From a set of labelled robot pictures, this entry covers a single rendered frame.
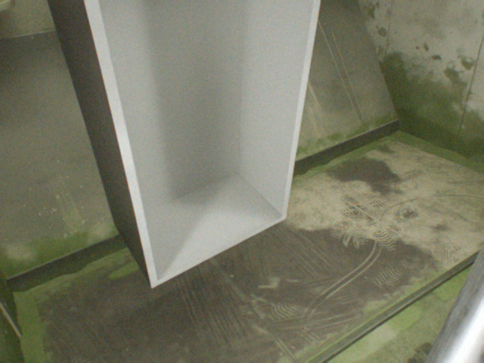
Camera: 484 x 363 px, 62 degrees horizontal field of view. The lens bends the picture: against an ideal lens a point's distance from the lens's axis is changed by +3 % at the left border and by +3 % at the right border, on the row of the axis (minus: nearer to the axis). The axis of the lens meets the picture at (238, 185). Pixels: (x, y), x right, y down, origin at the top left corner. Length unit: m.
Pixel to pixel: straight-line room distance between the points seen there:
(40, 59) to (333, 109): 1.81
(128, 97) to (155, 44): 0.19
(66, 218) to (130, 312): 0.60
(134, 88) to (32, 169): 1.02
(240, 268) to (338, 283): 0.48
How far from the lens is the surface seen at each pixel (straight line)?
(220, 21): 1.42
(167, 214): 1.65
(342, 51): 3.06
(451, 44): 2.88
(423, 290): 2.01
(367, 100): 3.08
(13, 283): 2.26
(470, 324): 0.53
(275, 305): 1.86
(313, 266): 2.02
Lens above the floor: 1.47
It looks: 33 degrees down
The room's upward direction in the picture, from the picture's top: 6 degrees counter-clockwise
